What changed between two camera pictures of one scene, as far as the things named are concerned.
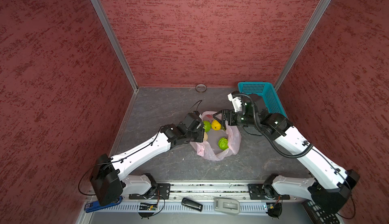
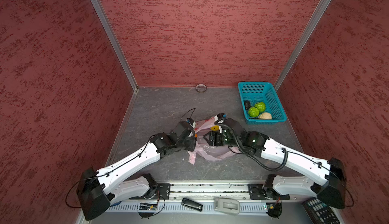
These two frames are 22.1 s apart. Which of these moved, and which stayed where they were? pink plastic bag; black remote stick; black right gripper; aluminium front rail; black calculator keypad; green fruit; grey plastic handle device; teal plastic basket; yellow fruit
Moved: pink plastic bag; green fruit; black right gripper
Stayed: teal plastic basket; yellow fruit; black calculator keypad; grey plastic handle device; aluminium front rail; black remote stick
